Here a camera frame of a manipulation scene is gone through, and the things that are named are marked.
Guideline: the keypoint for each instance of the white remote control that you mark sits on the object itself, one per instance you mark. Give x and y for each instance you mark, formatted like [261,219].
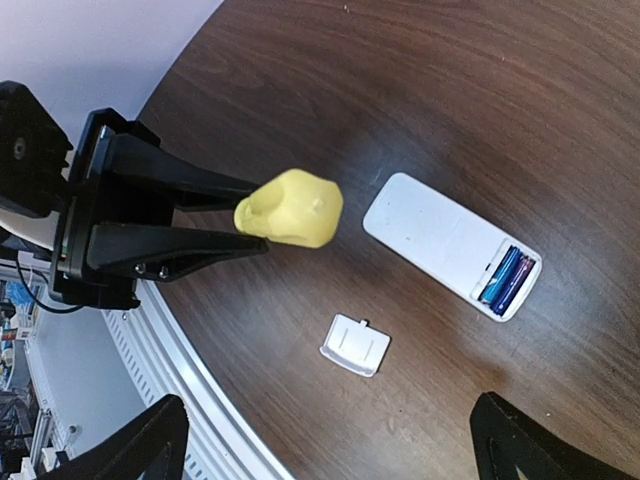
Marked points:
[458,248]

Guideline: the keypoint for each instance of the blue battery in remote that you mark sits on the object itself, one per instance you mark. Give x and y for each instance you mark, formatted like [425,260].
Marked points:
[500,276]

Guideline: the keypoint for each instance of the yellow handled screwdriver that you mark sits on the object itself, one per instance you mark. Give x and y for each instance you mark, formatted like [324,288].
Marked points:
[295,208]

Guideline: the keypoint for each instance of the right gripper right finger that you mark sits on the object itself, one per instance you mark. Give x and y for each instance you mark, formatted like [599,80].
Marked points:
[508,444]

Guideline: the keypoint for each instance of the white battery cover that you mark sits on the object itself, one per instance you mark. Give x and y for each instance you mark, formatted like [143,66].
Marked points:
[355,346]

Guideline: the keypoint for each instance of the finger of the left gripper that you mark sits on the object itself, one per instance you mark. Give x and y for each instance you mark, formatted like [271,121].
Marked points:
[183,184]
[161,253]

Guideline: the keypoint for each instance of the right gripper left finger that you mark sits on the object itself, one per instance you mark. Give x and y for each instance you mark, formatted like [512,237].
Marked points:
[151,446]

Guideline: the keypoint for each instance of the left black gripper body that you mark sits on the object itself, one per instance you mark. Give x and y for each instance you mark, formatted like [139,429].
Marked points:
[96,196]

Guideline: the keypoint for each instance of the purple battery in remote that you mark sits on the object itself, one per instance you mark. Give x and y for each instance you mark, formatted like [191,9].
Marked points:
[512,286]

